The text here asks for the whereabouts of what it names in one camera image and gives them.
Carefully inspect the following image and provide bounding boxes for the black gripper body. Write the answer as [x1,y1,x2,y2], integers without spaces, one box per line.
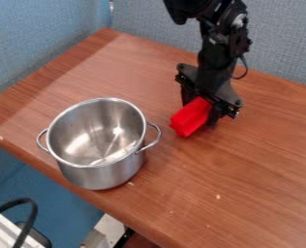
[174,48,242,118]

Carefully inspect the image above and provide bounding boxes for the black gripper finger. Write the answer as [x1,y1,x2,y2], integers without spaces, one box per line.
[180,84,200,105]
[205,103,226,126]

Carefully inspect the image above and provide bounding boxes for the red block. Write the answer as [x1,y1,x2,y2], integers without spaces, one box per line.
[169,97,212,138]

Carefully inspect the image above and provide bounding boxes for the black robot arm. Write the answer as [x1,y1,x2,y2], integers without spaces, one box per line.
[162,0,250,126]

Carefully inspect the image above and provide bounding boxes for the stainless steel pot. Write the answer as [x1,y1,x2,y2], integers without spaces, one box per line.
[34,98,157,190]

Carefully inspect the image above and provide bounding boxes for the white device with black part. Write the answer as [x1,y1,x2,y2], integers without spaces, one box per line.
[0,204,53,248]

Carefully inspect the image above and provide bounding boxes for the black cable loop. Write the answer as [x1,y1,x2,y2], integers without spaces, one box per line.
[0,198,38,248]

